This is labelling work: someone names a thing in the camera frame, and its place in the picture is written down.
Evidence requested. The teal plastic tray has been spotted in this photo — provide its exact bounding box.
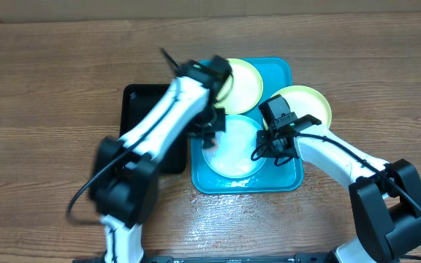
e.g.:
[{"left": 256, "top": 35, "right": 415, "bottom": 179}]
[{"left": 191, "top": 57, "right": 303, "bottom": 194}]

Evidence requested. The yellow plate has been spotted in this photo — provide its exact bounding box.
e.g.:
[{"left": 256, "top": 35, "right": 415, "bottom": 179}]
[
  {"left": 272, "top": 85, "right": 332, "bottom": 132},
  {"left": 215, "top": 58, "right": 263, "bottom": 115}
]

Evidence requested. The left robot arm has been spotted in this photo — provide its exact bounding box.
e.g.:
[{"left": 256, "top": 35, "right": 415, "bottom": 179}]
[{"left": 87, "top": 56, "right": 232, "bottom": 262}]

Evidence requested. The green and red sponge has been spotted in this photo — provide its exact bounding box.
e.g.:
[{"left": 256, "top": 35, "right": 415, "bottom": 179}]
[{"left": 202, "top": 137, "right": 219, "bottom": 150}]

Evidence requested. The light blue plate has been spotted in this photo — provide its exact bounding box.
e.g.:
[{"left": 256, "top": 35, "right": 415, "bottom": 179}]
[{"left": 202, "top": 115, "right": 266, "bottom": 179}]

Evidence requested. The black rectangular tray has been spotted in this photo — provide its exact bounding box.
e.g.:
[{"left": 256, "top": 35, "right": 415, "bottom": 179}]
[{"left": 119, "top": 84, "right": 188, "bottom": 175}]

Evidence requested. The yellow plate top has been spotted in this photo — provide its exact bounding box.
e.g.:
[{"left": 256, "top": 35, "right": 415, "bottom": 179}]
[{"left": 215, "top": 58, "right": 263, "bottom": 115}]

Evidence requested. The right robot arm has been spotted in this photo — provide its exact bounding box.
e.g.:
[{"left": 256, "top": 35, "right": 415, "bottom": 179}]
[{"left": 251, "top": 95, "right": 421, "bottom": 262}]

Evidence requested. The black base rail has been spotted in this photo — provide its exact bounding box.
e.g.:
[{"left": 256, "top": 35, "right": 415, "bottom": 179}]
[{"left": 72, "top": 251, "right": 332, "bottom": 263}]

